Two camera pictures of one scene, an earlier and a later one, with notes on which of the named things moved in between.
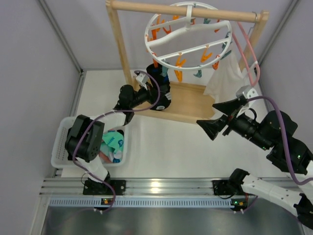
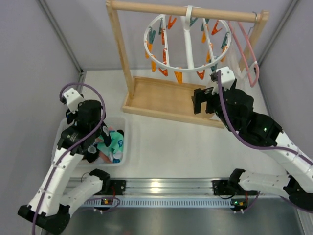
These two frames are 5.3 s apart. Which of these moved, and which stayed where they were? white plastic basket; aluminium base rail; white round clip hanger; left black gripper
Moved: white round clip hanger; left black gripper
Stayed: aluminium base rail; white plastic basket
